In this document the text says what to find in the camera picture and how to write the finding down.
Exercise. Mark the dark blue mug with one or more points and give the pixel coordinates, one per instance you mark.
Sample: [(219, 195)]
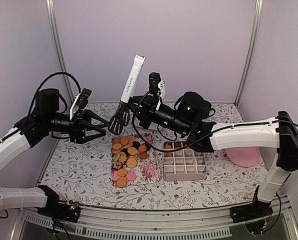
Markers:
[(211, 110)]

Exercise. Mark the pink plate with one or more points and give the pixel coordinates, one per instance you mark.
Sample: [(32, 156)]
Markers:
[(244, 157)]

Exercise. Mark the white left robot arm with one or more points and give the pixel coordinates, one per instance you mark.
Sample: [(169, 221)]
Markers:
[(45, 119)]

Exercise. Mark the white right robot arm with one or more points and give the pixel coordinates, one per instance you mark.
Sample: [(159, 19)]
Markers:
[(241, 142)]

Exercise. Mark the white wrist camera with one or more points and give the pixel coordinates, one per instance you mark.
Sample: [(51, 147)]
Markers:
[(156, 89), (79, 102)]

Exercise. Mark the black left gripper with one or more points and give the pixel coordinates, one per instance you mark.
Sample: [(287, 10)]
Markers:
[(77, 126)]

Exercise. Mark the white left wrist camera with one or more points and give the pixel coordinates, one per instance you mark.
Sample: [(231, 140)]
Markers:
[(79, 102)]

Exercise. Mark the left aluminium frame post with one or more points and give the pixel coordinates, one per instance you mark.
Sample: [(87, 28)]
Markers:
[(50, 9)]

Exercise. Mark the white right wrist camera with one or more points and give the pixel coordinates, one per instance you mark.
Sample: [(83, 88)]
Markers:
[(156, 89)]

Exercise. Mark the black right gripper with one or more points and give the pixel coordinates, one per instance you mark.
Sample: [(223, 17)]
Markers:
[(144, 114)]

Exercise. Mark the silver white tongs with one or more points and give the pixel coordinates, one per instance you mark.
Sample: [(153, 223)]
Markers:
[(122, 116)]

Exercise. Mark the right aluminium frame post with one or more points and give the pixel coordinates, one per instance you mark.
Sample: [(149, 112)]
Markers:
[(250, 51)]

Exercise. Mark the pink sandwich cookie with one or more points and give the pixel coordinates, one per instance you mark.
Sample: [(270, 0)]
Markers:
[(131, 176)]

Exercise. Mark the pink divided cookie tin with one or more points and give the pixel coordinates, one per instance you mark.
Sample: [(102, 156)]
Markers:
[(183, 163)]

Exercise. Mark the floral rectangular tray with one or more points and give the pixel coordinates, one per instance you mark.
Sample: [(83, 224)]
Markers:
[(137, 156)]

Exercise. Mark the green sandwich cookie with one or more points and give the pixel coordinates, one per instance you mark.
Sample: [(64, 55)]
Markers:
[(116, 157)]

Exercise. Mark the orange leaf cookie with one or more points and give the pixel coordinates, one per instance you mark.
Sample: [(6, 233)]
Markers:
[(168, 146)]

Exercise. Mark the aluminium frame post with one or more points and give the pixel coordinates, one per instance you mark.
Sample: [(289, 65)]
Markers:
[(50, 9), (250, 51)]

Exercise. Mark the front aluminium rail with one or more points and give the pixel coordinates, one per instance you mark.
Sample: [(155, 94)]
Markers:
[(200, 224)]

